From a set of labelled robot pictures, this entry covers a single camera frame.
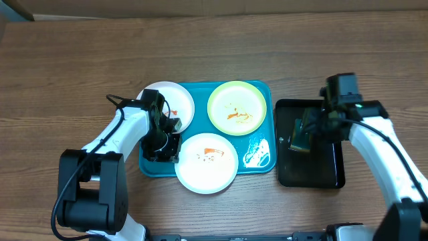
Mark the green yellow sponge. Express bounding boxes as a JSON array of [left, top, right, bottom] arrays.
[[290, 118, 312, 153]]

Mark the white plate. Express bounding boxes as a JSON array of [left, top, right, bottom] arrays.
[[144, 81, 195, 133], [175, 133, 239, 195]]

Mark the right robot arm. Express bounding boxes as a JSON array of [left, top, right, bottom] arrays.
[[296, 100, 427, 240]]

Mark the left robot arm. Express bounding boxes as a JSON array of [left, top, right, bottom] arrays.
[[50, 94, 182, 240]]

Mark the black rectangular tray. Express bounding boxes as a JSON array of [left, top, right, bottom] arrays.
[[275, 99, 346, 189]]

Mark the teal plastic tray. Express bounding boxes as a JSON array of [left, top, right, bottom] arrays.
[[138, 80, 278, 178]]

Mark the green rimmed plate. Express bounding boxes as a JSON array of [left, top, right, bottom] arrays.
[[207, 81, 267, 136]]

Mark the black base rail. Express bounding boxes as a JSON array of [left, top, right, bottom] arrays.
[[146, 232, 334, 241]]

